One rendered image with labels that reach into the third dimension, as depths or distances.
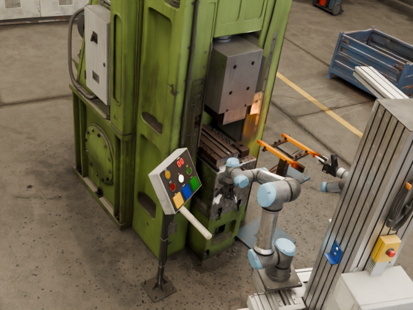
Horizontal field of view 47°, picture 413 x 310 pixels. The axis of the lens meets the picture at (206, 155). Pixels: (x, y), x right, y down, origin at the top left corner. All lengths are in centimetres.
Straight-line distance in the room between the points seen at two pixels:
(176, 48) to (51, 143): 260
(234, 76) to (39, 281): 207
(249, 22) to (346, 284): 168
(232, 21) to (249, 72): 34
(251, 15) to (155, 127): 99
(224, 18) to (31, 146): 282
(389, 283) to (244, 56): 153
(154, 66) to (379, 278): 188
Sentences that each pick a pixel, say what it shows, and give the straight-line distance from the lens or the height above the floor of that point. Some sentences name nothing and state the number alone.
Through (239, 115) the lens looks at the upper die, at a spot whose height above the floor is 130.
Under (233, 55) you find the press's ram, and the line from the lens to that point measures 291.
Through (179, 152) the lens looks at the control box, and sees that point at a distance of 295.
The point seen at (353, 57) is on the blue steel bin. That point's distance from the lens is 709.
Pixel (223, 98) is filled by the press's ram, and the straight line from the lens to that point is 301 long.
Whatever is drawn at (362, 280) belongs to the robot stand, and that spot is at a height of 123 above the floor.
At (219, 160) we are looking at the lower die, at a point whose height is 97.
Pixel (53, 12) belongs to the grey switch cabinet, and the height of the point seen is 16.
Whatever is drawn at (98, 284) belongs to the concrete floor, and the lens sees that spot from 372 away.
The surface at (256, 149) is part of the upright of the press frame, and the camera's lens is 381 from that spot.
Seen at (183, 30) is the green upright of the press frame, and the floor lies 191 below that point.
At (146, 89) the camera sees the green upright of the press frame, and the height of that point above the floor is 135.
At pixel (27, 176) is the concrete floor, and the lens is 471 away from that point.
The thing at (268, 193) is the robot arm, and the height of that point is 144.
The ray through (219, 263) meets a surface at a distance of 391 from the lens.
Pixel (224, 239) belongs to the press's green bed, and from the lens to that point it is 389.
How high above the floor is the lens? 288
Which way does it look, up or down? 35 degrees down
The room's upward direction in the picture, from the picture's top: 8 degrees clockwise
